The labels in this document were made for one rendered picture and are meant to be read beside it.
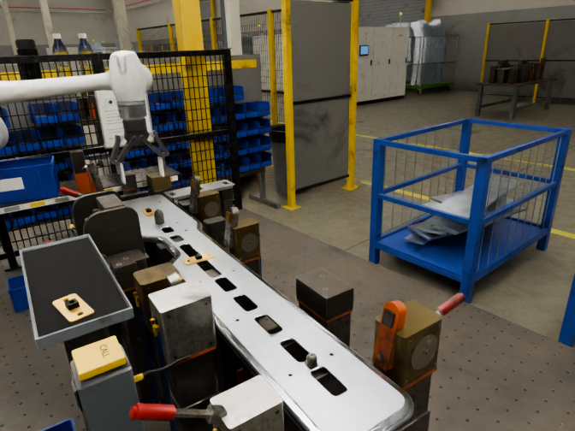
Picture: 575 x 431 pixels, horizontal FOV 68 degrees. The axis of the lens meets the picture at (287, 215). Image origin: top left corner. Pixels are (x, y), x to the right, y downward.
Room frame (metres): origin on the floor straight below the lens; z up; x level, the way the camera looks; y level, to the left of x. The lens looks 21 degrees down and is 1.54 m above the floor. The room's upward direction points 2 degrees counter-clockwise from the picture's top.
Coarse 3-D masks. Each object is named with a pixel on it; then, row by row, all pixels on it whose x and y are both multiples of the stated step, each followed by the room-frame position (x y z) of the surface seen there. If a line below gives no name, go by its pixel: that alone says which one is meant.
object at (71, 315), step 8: (72, 296) 0.63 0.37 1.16; (56, 304) 0.60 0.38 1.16; (64, 304) 0.60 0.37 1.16; (72, 304) 0.59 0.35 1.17; (80, 304) 0.60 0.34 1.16; (64, 312) 0.58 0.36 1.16; (72, 312) 0.58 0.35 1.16; (80, 312) 0.58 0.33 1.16; (88, 312) 0.58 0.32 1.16; (72, 320) 0.56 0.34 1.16
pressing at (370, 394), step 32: (160, 224) 1.34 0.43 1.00; (192, 224) 1.33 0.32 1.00; (224, 256) 1.09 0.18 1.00; (256, 288) 0.90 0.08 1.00; (224, 320) 0.78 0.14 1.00; (288, 320) 0.77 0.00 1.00; (256, 352) 0.67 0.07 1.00; (320, 352) 0.66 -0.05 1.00; (352, 352) 0.66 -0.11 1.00; (288, 384) 0.58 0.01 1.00; (320, 384) 0.58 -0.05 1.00; (352, 384) 0.58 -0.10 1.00; (384, 384) 0.58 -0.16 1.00; (320, 416) 0.51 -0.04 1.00; (352, 416) 0.51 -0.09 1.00; (384, 416) 0.51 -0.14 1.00
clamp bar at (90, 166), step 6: (90, 162) 1.39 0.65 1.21; (102, 162) 1.39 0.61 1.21; (84, 168) 1.36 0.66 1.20; (90, 168) 1.36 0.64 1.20; (96, 168) 1.37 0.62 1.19; (90, 174) 1.38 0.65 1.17; (96, 174) 1.37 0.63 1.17; (96, 180) 1.37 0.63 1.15; (96, 186) 1.36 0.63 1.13; (102, 186) 1.37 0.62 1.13
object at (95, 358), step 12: (84, 348) 0.49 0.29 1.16; (96, 348) 0.49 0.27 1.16; (108, 348) 0.49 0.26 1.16; (120, 348) 0.49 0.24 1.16; (84, 360) 0.47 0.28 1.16; (96, 360) 0.47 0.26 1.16; (108, 360) 0.47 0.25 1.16; (120, 360) 0.47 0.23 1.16; (84, 372) 0.45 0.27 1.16; (96, 372) 0.45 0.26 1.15
